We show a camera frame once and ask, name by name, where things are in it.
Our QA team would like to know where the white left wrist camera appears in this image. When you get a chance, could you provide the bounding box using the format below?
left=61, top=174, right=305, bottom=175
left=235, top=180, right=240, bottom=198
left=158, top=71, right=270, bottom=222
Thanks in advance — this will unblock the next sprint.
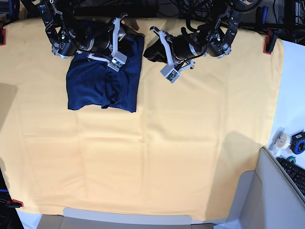
left=160, top=64, right=181, bottom=83

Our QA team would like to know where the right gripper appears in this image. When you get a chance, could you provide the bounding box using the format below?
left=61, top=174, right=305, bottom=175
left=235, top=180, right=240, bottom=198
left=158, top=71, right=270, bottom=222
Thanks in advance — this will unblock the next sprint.
left=87, top=13, right=138, bottom=62

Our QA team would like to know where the red clamp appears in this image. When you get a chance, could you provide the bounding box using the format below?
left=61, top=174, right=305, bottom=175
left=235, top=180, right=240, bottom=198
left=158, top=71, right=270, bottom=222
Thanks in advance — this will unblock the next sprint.
left=5, top=199, right=23, bottom=208
left=264, top=30, right=278, bottom=55
left=0, top=21, right=6, bottom=46

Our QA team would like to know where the blue black tape roll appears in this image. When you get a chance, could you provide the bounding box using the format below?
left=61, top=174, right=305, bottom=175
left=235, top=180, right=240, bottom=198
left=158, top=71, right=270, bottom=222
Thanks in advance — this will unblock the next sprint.
left=290, top=131, right=305, bottom=155

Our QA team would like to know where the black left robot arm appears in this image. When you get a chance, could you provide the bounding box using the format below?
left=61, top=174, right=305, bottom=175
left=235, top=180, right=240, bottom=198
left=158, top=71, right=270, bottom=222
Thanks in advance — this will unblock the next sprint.
left=143, top=0, right=261, bottom=71

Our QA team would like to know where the blue long-sleeve shirt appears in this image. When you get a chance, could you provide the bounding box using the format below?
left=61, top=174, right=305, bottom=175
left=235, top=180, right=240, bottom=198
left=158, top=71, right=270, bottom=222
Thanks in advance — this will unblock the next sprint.
left=66, top=35, right=144, bottom=113

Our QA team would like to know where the yellow table cloth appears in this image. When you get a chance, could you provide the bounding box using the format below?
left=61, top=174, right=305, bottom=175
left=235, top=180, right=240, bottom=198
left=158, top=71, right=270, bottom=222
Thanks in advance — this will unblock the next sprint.
left=0, top=19, right=284, bottom=221

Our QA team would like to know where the red clamp top right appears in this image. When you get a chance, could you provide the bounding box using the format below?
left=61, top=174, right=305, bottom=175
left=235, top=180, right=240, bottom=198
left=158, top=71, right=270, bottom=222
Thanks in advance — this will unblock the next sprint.
left=264, top=30, right=278, bottom=55

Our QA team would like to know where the red clamp top left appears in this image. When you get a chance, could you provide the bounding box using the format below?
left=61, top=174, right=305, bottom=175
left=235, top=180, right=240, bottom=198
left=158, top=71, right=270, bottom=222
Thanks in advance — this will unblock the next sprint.
left=0, top=21, right=6, bottom=46

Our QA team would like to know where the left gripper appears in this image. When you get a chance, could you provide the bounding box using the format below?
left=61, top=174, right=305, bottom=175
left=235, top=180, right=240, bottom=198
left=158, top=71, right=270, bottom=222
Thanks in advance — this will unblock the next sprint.
left=143, top=26, right=196, bottom=67

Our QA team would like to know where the white tape dispenser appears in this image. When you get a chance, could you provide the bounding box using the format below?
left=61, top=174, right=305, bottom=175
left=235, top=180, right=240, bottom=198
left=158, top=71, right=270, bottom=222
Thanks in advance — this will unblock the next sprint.
left=268, top=127, right=292, bottom=157

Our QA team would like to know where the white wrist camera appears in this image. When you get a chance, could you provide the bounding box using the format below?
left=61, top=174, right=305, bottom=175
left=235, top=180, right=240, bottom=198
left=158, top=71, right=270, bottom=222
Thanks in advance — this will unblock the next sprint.
left=107, top=52, right=127, bottom=72
left=160, top=64, right=181, bottom=83

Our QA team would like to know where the red clamp bottom left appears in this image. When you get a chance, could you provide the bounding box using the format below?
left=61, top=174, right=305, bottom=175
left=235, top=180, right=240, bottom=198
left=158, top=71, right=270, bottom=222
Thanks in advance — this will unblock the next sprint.
left=5, top=199, right=23, bottom=208

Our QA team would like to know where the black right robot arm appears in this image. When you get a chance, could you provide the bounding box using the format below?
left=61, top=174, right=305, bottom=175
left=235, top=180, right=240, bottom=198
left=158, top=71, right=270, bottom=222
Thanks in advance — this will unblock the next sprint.
left=38, top=0, right=140, bottom=61

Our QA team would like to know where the small teal tape roll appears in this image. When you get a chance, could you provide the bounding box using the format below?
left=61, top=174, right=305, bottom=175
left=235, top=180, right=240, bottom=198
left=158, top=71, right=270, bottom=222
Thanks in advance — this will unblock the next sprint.
left=287, top=156, right=296, bottom=164

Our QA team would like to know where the black keyboard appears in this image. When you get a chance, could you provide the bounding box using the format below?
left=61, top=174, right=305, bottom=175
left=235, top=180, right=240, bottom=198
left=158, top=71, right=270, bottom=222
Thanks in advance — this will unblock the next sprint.
left=276, top=157, right=305, bottom=196

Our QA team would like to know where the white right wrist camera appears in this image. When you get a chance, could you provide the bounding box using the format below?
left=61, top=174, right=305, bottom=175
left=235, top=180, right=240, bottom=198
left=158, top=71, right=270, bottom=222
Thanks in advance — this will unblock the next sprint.
left=107, top=52, right=127, bottom=72

